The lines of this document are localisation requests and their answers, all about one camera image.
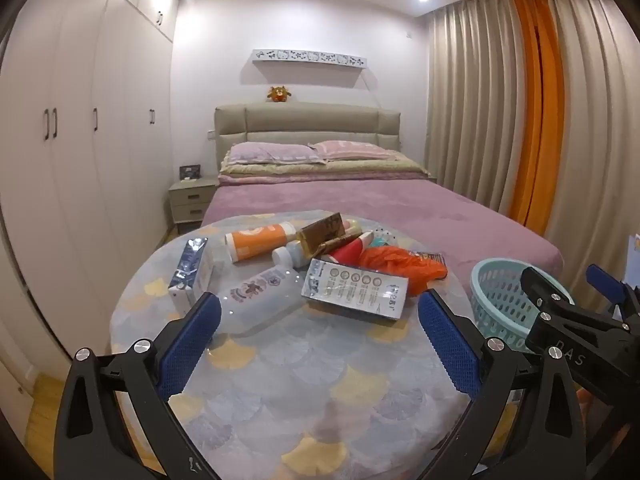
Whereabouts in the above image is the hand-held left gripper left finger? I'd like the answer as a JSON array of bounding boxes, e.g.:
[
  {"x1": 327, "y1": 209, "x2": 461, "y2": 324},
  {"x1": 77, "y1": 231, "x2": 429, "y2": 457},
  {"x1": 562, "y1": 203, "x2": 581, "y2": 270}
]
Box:
[{"x1": 54, "y1": 291, "x2": 223, "y2": 480}]

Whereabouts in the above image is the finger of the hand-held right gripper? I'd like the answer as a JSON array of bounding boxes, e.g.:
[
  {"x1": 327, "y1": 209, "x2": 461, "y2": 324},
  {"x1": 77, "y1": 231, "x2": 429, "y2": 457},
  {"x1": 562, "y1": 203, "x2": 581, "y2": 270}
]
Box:
[
  {"x1": 586, "y1": 264, "x2": 640, "y2": 317},
  {"x1": 520, "y1": 266, "x2": 581, "y2": 321}
]

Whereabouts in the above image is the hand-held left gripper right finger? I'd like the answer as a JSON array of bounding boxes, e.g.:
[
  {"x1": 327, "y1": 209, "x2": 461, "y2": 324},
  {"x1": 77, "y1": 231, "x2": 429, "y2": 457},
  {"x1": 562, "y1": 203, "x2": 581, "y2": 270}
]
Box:
[{"x1": 417, "y1": 287, "x2": 592, "y2": 480}]

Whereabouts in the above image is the teal plastic basket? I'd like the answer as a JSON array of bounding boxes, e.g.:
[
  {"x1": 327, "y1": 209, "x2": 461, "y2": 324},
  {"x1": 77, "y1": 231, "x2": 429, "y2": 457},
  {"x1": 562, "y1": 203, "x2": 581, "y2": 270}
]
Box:
[{"x1": 470, "y1": 258, "x2": 566, "y2": 353}]

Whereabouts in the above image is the pink bottle with grey cap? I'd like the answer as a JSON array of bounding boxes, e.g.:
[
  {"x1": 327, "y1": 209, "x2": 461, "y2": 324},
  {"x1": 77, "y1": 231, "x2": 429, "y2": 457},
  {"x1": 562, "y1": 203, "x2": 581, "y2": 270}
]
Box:
[{"x1": 271, "y1": 219, "x2": 362, "y2": 268}]

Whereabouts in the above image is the blue silver carton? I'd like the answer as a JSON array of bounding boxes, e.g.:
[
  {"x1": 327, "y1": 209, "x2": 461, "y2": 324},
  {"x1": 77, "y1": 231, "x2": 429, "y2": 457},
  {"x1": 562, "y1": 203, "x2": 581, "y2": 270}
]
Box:
[{"x1": 167, "y1": 237, "x2": 216, "y2": 313}]

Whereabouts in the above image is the orange plastic bag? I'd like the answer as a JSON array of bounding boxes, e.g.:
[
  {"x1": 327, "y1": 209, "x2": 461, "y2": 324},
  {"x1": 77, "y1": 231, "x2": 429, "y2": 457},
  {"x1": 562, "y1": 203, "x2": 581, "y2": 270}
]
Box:
[{"x1": 357, "y1": 245, "x2": 448, "y2": 296}]

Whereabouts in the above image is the flat white blue box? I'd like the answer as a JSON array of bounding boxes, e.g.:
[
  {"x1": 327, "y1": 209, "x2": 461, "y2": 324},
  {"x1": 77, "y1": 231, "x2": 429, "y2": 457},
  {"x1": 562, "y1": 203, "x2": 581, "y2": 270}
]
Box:
[{"x1": 300, "y1": 258, "x2": 410, "y2": 321}]

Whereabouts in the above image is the orange white bottle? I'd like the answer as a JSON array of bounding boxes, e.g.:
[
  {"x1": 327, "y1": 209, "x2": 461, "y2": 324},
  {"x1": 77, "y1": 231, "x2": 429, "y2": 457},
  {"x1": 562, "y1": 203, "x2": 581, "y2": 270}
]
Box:
[{"x1": 224, "y1": 221, "x2": 301, "y2": 263}]

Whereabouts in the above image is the grey nightstand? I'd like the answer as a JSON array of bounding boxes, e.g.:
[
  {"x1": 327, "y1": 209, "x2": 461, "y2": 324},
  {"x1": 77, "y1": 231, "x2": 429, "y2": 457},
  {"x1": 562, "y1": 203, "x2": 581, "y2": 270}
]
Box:
[{"x1": 168, "y1": 176, "x2": 219, "y2": 234}]

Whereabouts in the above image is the coral pink soft packet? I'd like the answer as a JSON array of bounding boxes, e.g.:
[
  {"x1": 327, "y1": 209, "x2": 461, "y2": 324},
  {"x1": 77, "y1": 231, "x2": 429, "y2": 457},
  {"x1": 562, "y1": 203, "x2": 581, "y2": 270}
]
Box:
[{"x1": 327, "y1": 231, "x2": 375, "y2": 264}]

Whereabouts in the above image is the beige curtain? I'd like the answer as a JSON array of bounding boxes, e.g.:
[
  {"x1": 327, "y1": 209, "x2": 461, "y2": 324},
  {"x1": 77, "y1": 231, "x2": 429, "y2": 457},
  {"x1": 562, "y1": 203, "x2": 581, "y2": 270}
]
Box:
[
  {"x1": 542, "y1": 0, "x2": 640, "y2": 273},
  {"x1": 424, "y1": 0, "x2": 531, "y2": 216}
]

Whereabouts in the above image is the gold cardboard box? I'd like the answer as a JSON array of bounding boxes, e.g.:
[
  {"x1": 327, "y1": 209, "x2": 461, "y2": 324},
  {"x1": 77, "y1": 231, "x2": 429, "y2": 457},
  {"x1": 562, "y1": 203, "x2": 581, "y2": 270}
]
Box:
[{"x1": 296, "y1": 212, "x2": 346, "y2": 256}]

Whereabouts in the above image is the orange curtain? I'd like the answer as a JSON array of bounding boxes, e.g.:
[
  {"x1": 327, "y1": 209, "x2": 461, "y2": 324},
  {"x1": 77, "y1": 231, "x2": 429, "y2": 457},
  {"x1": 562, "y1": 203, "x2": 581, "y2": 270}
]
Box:
[{"x1": 506, "y1": 0, "x2": 569, "y2": 237}]

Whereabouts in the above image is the bed with purple cover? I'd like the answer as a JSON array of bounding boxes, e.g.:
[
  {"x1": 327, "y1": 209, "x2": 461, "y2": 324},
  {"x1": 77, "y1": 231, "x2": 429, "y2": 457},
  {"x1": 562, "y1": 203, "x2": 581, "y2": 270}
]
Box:
[{"x1": 200, "y1": 105, "x2": 566, "y2": 311}]

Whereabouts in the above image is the purple pillow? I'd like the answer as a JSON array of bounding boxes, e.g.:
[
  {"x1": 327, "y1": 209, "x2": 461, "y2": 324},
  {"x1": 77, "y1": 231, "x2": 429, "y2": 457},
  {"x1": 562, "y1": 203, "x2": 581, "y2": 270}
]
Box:
[{"x1": 223, "y1": 141, "x2": 326, "y2": 166}]

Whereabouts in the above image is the folded beige quilt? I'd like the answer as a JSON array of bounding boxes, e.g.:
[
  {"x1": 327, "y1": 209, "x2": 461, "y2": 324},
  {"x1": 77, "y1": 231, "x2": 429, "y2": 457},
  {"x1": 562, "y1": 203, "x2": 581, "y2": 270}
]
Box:
[{"x1": 218, "y1": 156, "x2": 433, "y2": 182}]

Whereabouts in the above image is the pink pillow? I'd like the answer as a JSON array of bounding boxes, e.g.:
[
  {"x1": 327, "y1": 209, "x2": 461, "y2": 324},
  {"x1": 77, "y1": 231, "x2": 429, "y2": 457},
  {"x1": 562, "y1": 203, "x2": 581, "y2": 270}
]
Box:
[{"x1": 309, "y1": 140, "x2": 401, "y2": 162}]

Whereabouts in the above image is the white wardrobe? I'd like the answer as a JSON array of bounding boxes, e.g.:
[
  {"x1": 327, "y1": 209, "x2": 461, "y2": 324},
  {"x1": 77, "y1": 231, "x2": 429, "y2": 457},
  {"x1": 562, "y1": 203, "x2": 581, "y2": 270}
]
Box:
[{"x1": 0, "y1": 0, "x2": 181, "y2": 376}]

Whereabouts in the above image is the beige padded headboard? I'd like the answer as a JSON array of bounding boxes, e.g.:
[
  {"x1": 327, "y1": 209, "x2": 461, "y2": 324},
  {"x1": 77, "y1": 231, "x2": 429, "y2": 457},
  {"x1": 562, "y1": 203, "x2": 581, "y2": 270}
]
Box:
[{"x1": 214, "y1": 105, "x2": 402, "y2": 161}]

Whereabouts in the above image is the thin white cord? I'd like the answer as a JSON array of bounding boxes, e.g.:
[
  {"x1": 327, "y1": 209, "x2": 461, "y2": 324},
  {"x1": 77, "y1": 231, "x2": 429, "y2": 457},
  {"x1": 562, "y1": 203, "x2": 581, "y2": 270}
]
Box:
[{"x1": 359, "y1": 66, "x2": 382, "y2": 109}]

